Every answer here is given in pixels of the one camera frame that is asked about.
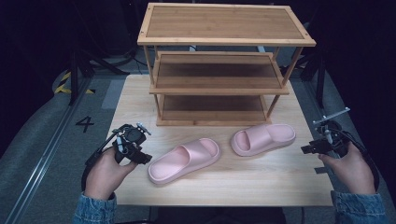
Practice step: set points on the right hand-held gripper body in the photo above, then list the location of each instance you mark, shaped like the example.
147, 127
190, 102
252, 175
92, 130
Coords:
334, 137

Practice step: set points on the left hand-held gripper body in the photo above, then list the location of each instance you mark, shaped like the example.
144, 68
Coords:
132, 138

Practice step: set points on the person's left hand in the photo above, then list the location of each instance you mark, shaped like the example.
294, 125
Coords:
106, 174

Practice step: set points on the person's right hand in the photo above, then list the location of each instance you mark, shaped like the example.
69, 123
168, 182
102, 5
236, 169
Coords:
351, 171

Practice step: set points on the black tape strip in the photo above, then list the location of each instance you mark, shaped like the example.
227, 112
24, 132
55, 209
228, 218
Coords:
320, 170

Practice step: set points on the pink slide slipper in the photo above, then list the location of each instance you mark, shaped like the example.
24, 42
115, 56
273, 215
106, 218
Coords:
264, 138
183, 160

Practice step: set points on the black metal stand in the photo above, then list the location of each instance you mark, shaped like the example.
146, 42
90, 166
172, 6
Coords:
74, 71
319, 77

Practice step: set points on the yellow black hazard tape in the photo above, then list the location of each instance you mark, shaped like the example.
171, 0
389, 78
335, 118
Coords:
63, 87

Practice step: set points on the wooden three-tier shoe rack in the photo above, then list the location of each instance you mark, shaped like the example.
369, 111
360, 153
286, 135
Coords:
224, 25

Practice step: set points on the metal floor rail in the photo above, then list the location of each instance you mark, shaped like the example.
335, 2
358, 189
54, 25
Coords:
43, 158

